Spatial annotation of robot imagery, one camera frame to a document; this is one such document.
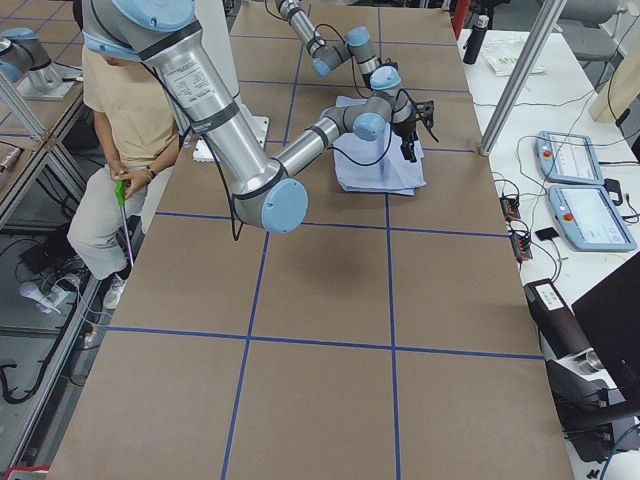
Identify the light blue striped shirt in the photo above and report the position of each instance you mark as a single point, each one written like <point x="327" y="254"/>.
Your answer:
<point x="378" y="165"/>

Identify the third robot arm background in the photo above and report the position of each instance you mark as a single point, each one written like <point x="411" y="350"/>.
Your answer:
<point x="26" y="63"/>

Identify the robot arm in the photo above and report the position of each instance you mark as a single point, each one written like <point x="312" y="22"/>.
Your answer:
<point x="167" y="36"/>
<point x="329" y="50"/>

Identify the black bottle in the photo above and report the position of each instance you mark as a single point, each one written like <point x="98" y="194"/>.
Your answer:
<point x="475" y="40"/>

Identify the white paper bag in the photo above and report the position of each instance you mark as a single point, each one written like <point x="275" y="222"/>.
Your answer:
<point x="502" y="55"/>

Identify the grey USB hub left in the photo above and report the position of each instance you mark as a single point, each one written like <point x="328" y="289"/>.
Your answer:
<point x="510" y="208"/>

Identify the grey usb hub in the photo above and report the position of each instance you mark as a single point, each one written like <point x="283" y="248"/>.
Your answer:
<point x="510" y="208"/>
<point x="521" y="246"/>

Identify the grey USB hub right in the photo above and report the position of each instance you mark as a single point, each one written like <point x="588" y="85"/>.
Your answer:
<point x="521" y="246"/>

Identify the teach pendant upper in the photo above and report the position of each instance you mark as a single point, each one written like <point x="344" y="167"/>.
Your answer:
<point x="568" y="158"/>

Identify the teach pendant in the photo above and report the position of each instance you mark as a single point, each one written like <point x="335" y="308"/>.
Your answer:
<point x="588" y="219"/>
<point x="568" y="158"/>

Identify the teach pendant lower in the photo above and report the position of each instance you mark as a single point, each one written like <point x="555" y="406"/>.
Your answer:
<point x="588" y="219"/>

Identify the black box with label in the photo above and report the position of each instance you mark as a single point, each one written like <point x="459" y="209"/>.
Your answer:
<point x="555" y="319"/>

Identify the black monitor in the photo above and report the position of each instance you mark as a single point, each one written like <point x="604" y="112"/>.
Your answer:
<point x="608" y="314"/>

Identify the seated person beige shirt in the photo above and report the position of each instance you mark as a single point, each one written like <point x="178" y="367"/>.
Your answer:
<point x="139" y="138"/>

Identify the grey aluminium frame post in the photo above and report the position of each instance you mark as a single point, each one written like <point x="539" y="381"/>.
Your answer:
<point x="535" y="42"/>

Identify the green handled stick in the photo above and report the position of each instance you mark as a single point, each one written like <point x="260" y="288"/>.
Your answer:
<point x="125" y="220"/>

